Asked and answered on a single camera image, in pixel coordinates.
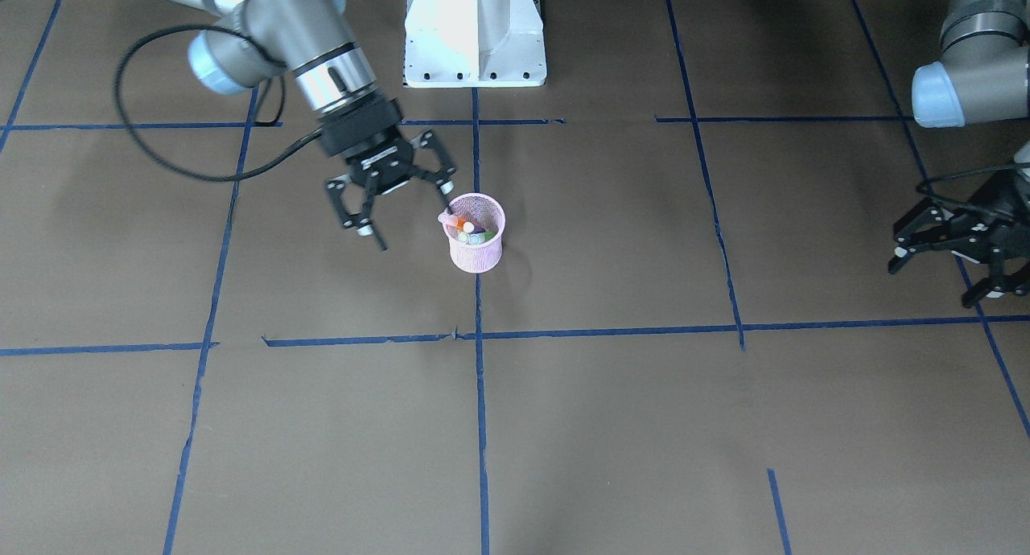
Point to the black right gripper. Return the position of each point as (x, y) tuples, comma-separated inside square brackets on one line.
[(364, 140)]

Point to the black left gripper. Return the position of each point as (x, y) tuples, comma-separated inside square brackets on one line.
[(983, 235)]

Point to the green highlighter pen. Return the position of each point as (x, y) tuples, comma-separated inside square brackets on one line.
[(480, 238)]

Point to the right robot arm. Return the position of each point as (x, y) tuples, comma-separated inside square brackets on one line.
[(253, 42)]

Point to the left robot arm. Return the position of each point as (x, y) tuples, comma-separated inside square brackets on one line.
[(981, 76)]

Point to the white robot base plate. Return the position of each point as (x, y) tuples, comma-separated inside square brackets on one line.
[(474, 43)]

